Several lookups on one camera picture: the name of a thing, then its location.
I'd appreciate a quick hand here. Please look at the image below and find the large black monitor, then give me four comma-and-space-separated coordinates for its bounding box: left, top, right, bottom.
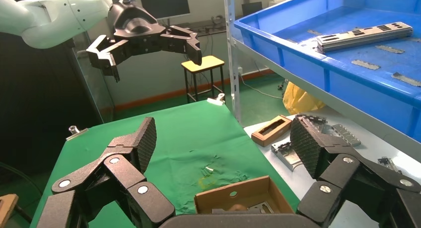
140, 0, 192, 20

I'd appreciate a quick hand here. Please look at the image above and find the green table cloth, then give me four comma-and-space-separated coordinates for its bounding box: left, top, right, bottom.
29, 99, 300, 228

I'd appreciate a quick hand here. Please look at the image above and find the white floor cable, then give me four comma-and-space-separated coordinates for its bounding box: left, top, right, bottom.
240, 60, 285, 99

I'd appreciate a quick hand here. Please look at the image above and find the yellow plastic bag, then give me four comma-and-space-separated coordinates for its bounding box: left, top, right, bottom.
282, 81, 326, 115

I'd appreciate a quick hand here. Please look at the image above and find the cluttered background desk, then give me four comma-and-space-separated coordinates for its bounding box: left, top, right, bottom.
157, 15, 227, 38

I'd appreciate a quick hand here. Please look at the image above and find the open brown cardboard box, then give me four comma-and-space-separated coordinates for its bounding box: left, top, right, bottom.
194, 175, 294, 216

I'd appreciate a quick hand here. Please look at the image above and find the silver binder clip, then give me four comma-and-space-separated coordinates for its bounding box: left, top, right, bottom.
66, 125, 89, 142
206, 92, 226, 106

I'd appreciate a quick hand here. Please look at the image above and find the grey metal shelf rack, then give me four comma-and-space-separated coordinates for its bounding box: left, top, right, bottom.
223, 0, 421, 163

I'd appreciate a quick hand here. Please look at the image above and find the stack of metal io plates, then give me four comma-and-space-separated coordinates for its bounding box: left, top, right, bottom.
316, 21, 414, 54

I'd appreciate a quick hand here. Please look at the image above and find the blue plastic tray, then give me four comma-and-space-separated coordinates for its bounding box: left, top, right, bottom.
234, 0, 421, 143

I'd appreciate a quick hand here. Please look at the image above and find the bent metal sheet part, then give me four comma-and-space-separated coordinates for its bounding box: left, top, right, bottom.
296, 113, 329, 133

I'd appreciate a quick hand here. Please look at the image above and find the slotted metal rail plate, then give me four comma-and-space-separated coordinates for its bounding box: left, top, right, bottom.
331, 124, 362, 147

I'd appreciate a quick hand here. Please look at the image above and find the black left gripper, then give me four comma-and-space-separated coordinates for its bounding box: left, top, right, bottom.
85, 2, 203, 83

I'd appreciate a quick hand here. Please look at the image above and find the wooden block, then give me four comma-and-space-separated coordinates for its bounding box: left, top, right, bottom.
0, 193, 19, 228

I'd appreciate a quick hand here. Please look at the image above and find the yellow top metal stool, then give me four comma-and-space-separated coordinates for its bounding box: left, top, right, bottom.
181, 55, 226, 104

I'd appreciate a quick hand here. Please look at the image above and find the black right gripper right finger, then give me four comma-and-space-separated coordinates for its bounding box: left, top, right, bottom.
290, 116, 421, 228

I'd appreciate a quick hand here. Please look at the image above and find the brown rectangular cardboard frame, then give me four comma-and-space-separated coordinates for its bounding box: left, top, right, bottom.
251, 115, 293, 148

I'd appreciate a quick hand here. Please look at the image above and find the folded metal bracket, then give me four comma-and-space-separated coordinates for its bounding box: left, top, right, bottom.
377, 156, 400, 173

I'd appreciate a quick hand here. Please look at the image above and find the square metal bracket tray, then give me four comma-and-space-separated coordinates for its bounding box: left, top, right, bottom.
271, 141, 303, 172

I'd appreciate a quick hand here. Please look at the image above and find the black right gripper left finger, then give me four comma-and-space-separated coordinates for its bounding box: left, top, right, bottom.
36, 117, 177, 228

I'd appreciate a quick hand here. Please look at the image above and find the small black monitor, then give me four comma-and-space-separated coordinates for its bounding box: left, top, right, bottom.
241, 1, 264, 18

